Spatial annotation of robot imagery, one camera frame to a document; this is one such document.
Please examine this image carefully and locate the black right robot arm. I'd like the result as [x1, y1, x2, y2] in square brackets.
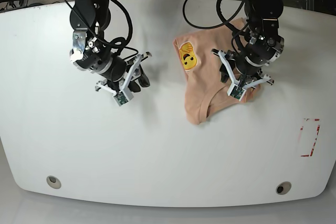
[70, 0, 135, 92]

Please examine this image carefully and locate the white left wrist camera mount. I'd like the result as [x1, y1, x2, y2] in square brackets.
[212, 49, 274, 101]

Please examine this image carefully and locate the red tape rectangle marking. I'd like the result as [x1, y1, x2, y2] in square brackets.
[298, 118, 321, 157]

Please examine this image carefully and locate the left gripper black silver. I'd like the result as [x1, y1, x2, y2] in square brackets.
[220, 57, 262, 83]

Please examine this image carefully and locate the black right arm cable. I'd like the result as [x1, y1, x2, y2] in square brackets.
[104, 0, 139, 59]

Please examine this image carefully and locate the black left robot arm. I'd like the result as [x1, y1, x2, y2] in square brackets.
[216, 0, 284, 86]

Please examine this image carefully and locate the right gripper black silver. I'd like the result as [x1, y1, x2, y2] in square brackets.
[103, 58, 150, 93]

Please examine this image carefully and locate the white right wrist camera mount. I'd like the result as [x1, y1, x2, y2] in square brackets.
[95, 51, 152, 106]

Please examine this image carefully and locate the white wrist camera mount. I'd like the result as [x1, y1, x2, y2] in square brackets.
[212, 49, 274, 101]
[95, 51, 152, 106]

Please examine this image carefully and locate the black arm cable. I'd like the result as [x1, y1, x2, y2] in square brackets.
[104, 0, 139, 59]
[182, 0, 250, 51]

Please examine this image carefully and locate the peach orange T-shirt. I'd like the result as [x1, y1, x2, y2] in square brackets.
[173, 26, 261, 125]

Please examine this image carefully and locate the left table cable grommet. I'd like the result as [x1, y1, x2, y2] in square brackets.
[46, 176, 61, 189]

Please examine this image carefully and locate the table cable grommet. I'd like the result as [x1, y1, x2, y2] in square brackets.
[46, 176, 61, 189]
[276, 182, 292, 195]

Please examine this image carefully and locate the right table cable grommet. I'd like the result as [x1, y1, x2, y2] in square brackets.
[276, 182, 292, 195]

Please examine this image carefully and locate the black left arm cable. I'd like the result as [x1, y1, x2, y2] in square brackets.
[182, 0, 250, 51]

